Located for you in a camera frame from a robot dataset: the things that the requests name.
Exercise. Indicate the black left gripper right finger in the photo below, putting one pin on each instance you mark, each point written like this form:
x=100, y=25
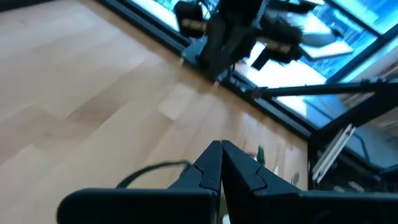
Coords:
x=248, y=186

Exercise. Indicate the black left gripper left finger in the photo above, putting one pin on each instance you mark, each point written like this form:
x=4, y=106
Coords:
x=202, y=180

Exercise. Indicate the cream canvas garden bag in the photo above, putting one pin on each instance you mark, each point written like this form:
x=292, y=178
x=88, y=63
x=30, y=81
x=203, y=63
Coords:
x=146, y=169

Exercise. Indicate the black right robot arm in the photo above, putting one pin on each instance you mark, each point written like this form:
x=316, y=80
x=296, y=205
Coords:
x=227, y=34

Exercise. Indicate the silver aluminium bar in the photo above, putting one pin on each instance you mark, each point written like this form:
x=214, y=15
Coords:
x=334, y=152

